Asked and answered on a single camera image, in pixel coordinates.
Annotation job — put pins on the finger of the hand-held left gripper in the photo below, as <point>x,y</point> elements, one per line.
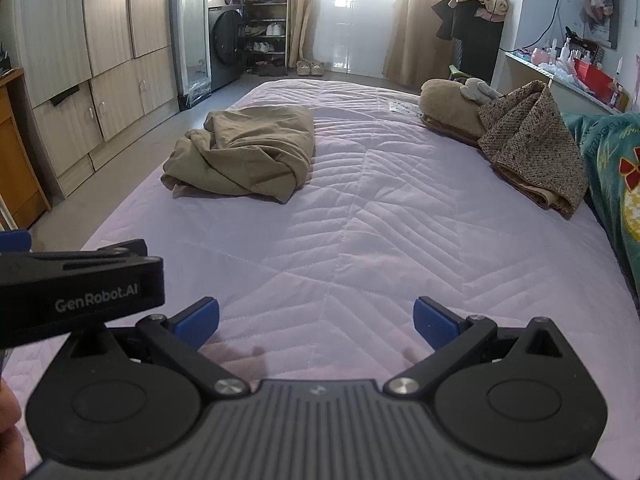
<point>117,248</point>

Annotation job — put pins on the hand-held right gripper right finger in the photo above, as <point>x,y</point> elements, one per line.
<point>435,325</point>

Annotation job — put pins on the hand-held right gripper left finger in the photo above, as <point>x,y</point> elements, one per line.
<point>197,322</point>

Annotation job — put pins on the khaki t-shirt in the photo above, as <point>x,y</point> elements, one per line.
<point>240,155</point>

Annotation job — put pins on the pile of clothes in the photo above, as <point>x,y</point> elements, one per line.
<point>475,2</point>

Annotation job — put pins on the person's left hand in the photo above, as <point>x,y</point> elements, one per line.
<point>7,440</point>

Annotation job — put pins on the white metal rack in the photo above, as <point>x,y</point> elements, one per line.
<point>4,215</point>

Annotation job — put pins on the bed with lilac quilt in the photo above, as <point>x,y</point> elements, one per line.
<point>375,220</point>

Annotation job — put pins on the brown wooden cabinet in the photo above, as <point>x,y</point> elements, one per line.
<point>15,160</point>

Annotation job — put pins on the brown tweed garment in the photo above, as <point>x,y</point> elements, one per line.
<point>530,150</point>

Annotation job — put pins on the tan fleece garment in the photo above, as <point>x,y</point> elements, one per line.
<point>445,110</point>

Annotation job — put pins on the beige wardrobe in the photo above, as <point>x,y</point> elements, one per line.
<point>75,35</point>

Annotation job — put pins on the paper sheet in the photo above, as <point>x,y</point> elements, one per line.
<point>402,106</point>

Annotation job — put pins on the dark grey washing machine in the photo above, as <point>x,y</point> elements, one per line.
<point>225,45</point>

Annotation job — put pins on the teal printed blanket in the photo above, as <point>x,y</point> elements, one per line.
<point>610,175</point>

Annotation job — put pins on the grey plush cloth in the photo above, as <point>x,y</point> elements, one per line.
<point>475,91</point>

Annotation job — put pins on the green stool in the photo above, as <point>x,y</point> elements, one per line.
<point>456,70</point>

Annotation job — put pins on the white side desk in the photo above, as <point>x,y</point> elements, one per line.
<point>530,72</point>

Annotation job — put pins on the pair of white shoes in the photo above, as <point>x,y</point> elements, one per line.
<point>275,29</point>

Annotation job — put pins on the metal shoe rack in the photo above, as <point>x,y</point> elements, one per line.
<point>265,19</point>

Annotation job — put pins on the black cabinet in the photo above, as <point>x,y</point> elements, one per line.
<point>480,50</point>

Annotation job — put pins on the red box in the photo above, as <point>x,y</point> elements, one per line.
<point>592,77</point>

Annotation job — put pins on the row of cosmetic bottles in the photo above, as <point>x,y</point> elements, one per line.
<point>564,52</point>

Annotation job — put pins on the hanging wall bag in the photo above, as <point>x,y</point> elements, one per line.
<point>600,10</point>

